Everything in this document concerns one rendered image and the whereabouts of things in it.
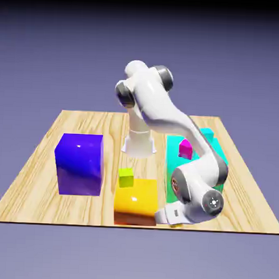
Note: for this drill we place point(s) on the small yellow cube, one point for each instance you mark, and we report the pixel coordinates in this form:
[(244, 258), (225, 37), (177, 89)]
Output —
[(176, 226)]

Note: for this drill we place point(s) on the small cyan cube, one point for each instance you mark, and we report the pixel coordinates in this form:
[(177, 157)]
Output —
[(208, 133)]

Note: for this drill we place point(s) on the small magenta cube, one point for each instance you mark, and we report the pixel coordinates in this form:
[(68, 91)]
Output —
[(185, 149)]

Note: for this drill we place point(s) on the large cyan box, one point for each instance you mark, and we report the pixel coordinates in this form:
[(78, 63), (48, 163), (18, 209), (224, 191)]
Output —
[(171, 163)]

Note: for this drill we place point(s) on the small lime green cube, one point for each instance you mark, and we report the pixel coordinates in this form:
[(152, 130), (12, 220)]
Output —
[(126, 179)]

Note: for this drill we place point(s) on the large yellow box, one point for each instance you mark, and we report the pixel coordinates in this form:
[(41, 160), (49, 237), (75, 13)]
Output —
[(137, 196)]

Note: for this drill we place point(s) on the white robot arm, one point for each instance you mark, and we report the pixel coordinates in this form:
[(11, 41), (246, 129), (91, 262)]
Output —
[(155, 96)]

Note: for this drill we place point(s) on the large blue box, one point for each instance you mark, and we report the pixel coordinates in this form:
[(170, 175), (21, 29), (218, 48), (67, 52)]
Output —
[(79, 164)]

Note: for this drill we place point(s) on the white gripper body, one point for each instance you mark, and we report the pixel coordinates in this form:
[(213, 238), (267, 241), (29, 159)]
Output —
[(167, 215)]

